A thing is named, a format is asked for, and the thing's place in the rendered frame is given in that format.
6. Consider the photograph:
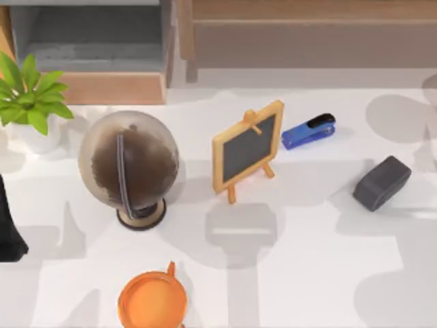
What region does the wooden framed blackboard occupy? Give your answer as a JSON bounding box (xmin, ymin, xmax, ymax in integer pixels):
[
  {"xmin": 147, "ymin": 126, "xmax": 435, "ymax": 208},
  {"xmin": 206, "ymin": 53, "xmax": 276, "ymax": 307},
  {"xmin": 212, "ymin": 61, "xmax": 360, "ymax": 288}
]
[{"xmin": 211, "ymin": 99, "xmax": 285, "ymax": 205}]

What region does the brown globe on stand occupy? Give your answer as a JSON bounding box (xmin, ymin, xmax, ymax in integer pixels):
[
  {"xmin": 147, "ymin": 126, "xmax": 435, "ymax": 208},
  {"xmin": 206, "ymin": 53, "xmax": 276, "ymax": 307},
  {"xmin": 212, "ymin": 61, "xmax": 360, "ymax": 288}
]
[{"xmin": 77, "ymin": 110, "xmax": 181, "ymax": 233}]

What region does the blue and black stapler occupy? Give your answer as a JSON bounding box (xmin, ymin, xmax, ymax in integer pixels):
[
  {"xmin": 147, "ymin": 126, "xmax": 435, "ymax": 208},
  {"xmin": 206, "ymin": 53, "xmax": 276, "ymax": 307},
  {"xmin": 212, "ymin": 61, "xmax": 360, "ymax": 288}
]
[{"xmin": 281, "ymin": 113, "xmax": 337, "ymax": 151}]

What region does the pale wooden drawer front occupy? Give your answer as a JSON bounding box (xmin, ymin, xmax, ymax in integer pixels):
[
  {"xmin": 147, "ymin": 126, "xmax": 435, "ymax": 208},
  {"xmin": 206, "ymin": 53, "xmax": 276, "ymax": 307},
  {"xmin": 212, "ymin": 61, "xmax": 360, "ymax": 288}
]
[{"xmin": 57, "ymin": 70, "xmax": 167, "ymax": 105}]

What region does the orange cup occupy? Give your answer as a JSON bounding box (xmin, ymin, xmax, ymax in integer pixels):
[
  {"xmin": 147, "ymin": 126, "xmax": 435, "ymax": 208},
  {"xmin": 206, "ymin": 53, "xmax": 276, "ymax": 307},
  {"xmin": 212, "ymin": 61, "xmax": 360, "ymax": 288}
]
[{"xmin": 117, "ymin": 261, "xmax": 189, "ymax": 328}]

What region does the wooden open shelf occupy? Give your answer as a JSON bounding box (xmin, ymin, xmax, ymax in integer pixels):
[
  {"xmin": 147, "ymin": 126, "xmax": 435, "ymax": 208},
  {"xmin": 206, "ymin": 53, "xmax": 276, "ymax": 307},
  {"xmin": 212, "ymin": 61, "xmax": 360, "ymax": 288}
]
[{"xmin": 176, "ymin": 0, "xmax": 437, "ymax": 83}]

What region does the dark grey rounded box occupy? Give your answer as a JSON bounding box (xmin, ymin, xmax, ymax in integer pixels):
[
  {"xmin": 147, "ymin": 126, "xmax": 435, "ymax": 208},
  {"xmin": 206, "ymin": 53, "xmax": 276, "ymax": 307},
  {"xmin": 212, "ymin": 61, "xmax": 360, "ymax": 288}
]
[{"xmin": 352, "ymin": 155, "xmax": 412, "ymax": 213}]

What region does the pulled out wooden drawer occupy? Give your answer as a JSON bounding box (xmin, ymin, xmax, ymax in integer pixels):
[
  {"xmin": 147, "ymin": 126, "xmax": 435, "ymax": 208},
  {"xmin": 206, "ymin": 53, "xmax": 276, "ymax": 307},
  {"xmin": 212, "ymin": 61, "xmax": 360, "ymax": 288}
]
[{"xmin": 0, "ymin": 0, "xmax": 177, "ymax": 105}]

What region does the green plant in white pot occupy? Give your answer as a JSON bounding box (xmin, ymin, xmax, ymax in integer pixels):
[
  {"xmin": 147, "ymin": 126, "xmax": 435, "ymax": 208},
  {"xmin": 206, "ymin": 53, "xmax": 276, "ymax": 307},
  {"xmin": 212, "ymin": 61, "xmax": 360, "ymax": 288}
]
[{"xmin": 0, "ymin": 51, "xmax": 74, "ymax": 154}]

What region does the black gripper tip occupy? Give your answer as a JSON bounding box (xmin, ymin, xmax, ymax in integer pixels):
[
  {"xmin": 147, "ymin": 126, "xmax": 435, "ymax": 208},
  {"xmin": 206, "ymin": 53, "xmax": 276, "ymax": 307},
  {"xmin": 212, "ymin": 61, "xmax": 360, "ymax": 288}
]
[{"xmin": 0, "ymin": 173, "xmax": 29, "ymax": 263}]

